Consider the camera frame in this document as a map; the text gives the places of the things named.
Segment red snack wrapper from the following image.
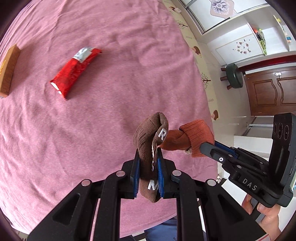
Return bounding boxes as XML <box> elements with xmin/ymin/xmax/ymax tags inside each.
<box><xmin>50</xmin><ymin>47</ymin><xmax>102</xmax><ymax>99</ymax></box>

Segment white wardrobe with shelves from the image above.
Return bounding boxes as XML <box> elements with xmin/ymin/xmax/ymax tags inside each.
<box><xmin>180</xmin><ymin>1</ymin><xmax>295</xmax><ymax>65</ymax></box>

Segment brown knit sock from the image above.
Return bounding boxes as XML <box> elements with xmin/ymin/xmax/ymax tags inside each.
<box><xmin>133</xmin><ymin>113</ymin><xmax>169</xmax><ymax>203</ymax></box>

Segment orange knit sock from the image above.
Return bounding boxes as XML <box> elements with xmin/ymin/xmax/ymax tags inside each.
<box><xmin>159</xmin><ymin>120</ymin><xmax>215</xmax><ymax>158</ymax></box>

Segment pink bed sheet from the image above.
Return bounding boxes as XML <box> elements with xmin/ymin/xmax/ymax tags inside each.
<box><xmin>1</xmin><ymin>1</ymin><xmax>212</xmax><ymax>233</ymax></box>

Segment gold cardboard box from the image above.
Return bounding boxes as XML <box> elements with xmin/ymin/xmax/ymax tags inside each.
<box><xmin>0</xmin><ymin>44</ymin><xmax>21</xmax><ymax>98</ymax></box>

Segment dark green round stool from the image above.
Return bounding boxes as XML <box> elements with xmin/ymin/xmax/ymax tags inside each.
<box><xmin>220</xmin><ymin>63</ymin><xmax>244</xmax><ymax>90</ymax></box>

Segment person's blue trousers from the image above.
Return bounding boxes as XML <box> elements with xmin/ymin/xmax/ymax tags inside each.
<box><xmin>144</xmin><ymin>217</ymin><xmax>177</xmax><ymax>241</ymax></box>

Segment person's right hand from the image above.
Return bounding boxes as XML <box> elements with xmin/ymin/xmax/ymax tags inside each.
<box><xmin>241</xmin><ymin>194</ymin><xmax>285</xmax><ymax>240</ymax></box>

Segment brown wooden door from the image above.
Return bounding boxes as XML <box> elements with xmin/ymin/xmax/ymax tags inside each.
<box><xmin>245</xmin><ymin>66</ymin><xmax>296</xmax><ymax>116</ymax></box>

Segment cartoon patterned floor mat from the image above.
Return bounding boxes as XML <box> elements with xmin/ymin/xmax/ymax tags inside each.
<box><xmin>163</xmin><ymin>0</ymin><xmax>219</xmax><ymax>122</ymax></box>

